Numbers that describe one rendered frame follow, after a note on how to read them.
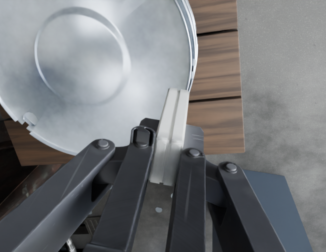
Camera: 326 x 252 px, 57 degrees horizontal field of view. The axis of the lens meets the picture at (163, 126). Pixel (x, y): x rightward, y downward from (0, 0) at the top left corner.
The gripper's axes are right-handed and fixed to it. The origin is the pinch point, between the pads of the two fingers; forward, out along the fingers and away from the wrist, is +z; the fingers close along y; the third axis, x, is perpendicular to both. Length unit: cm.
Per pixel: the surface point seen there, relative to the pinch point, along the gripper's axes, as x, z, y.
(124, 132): -13.4, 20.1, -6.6
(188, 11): 3.8, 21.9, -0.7
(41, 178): -40, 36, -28
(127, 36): -0.1, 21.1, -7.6
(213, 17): 3.0, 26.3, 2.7
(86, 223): -59, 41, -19
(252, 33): -4, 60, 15
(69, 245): -67, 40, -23
